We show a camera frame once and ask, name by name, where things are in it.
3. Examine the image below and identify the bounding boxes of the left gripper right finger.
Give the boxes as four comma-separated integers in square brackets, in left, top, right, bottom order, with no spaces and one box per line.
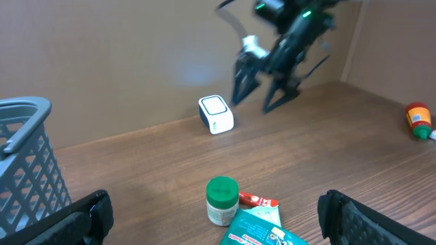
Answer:
[317,190,435,245]

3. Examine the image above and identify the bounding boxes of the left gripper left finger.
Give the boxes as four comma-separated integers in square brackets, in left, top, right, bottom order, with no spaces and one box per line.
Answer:
[1,189,114,245]

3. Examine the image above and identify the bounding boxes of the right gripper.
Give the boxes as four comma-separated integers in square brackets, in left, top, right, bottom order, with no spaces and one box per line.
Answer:
[231,35,305,114]

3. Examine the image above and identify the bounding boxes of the green snack bag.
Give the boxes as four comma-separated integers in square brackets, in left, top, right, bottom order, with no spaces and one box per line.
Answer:
[219,209,309,245]

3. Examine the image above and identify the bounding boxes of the red coffee stick sachet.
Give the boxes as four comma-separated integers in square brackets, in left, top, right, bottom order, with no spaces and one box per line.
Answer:
[239,191,279,208]

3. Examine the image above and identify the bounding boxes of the green lid jar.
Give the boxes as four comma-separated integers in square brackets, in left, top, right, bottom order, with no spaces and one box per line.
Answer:
[206,176,239,227]

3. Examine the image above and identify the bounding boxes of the red white small carton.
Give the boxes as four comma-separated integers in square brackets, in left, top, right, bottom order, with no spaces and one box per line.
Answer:
[429,130,436,140]

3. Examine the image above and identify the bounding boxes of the red sauce bottle green cap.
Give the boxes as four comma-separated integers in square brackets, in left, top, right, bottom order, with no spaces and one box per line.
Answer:
[406,101,432,140]

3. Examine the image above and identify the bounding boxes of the light blue wipes pack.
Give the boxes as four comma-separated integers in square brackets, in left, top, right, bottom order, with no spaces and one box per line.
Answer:
[243,206,281,227]

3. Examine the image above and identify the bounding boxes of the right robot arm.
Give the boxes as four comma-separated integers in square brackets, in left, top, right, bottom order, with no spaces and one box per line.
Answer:
[231,0,342,114]

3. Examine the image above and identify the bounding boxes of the white barcode scanner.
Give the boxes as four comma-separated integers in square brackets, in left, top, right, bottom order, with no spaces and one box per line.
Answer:
[198,95,234,135]

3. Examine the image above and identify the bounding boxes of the grey plastic basket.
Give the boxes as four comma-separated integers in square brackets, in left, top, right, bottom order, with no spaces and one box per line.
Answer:
[1,97,72,239]

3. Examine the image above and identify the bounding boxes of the black right camera cable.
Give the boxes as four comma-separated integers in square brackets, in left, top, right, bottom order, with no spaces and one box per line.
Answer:
[215,0,333,81]

